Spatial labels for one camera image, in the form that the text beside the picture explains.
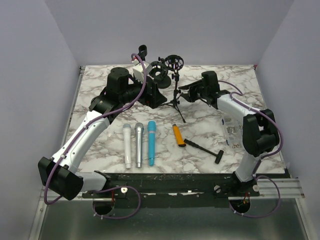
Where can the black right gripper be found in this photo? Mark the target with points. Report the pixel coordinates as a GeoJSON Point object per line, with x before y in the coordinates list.
{"type": "Point", "coordinates": [191, 97]}

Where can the black tripod microphone stand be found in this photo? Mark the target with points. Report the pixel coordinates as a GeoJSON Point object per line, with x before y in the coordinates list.
{"type": "Point", "coordinates": [174, 63]}

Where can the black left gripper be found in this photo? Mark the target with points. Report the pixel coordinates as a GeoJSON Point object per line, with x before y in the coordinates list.
{"type": "Point", "coordinates": [152, 97]}

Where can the grey silver microphone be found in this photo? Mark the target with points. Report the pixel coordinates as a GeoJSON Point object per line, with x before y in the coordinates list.
{"type": "Point", "coordinates": [139, 131]}

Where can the black hammer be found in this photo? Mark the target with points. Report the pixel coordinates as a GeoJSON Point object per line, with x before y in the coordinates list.
{"type": "Point", "coordinates": [218, 156]}

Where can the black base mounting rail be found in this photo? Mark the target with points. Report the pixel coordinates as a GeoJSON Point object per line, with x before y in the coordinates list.
{"type": "Point", "coordinates": [144, 190]}

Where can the orange utility knife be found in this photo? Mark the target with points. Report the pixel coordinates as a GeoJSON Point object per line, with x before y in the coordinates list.
{"type": "Point", "coordinates": [178, 136]}

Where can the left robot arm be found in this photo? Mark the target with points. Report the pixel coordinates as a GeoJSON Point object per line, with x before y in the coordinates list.
{"type": "Point", "coordinates": [60, 172]}

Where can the black shock-mount round-base stand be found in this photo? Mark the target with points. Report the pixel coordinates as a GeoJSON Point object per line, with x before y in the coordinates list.
{"type": "Point", "coordinates": [159, 73]}

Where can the black clip microphone stand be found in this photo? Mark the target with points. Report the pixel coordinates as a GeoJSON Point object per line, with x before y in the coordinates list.
{"type": "Point", "coordinates": [142, 52]}

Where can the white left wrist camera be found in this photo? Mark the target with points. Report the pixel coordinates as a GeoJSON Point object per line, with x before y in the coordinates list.
{"type": "Point", "coordinates": [138, 71]}

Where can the white microphone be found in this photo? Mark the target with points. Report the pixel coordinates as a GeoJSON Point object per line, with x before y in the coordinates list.
{"type": "Point", "coordinates": [126, 130]}

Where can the cyan blue microphone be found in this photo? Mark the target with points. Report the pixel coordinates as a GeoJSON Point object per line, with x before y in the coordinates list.
{"type": "Point", "coordinates": [151, 142]}

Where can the clear plastic screw box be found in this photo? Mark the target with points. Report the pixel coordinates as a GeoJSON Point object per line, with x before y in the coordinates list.
{"type": "Point", "coordinates": [233, 132]}

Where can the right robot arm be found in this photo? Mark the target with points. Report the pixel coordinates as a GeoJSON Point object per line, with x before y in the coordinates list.
{"type": "Point", "coordinates": [261, 136]}

